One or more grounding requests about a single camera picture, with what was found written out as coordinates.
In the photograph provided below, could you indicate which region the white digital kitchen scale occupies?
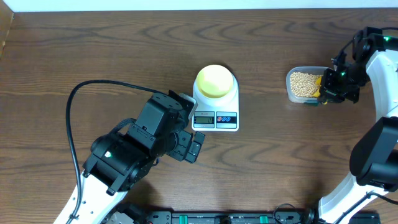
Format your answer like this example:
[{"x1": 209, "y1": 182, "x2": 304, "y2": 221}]
[{"x1": 192, "y1": 70, "x2": 239, "y2": 132}]

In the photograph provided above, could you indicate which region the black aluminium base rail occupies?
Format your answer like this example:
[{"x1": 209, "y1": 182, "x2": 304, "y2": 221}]
[{"x1": 105, "y1": 202, "x2": 382, "y2": 224}]

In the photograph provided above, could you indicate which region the clear plastic soybean container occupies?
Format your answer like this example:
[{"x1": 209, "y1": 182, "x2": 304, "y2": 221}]
[{"x1": 286, "y1": 66, "x2": 327, "y2": 105}]

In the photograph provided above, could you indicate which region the pale yellow plastic bowl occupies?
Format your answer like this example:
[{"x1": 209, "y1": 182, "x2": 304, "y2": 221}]
[{"x1": 195, "y1": 65, "x2": 233, "y2": 98}]

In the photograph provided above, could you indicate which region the pile of soybeans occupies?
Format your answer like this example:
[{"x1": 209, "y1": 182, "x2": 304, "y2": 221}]
[{"x1": 290, "y1": 72, "x2": 321, "y2": 98}]

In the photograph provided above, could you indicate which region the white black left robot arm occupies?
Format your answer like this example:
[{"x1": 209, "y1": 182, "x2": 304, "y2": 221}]
[{"x1": 56, "y1": 91, "x2": 205, "y2": 223}]

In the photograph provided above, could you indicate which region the orange plastic measuring scoop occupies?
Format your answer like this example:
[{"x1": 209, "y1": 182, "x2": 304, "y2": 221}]
[{"x1": 312, "y1": 76, "x2": 322, "y2": 98}]

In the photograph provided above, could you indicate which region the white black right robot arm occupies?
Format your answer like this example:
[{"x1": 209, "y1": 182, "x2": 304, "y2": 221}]
[{"x1": 308, "y1": 27, "x2": 397, "y2": 223}]

